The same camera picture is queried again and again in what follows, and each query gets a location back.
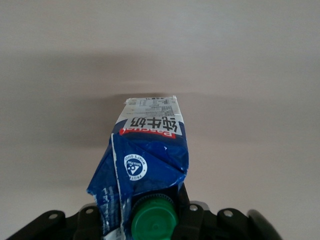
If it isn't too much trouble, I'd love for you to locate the blue and white milk carton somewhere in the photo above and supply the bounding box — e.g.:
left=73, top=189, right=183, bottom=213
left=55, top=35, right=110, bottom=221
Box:
left=86, top=94, right=190, bottom=240

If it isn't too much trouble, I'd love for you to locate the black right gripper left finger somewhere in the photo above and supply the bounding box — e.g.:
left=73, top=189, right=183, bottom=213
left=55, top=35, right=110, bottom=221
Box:
left=9, top=203, right=106, bottom=240

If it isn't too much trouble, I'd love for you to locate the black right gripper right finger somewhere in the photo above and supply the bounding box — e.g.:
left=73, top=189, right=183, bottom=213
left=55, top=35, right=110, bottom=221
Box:
left=172, top=184, right=251, bottom=240

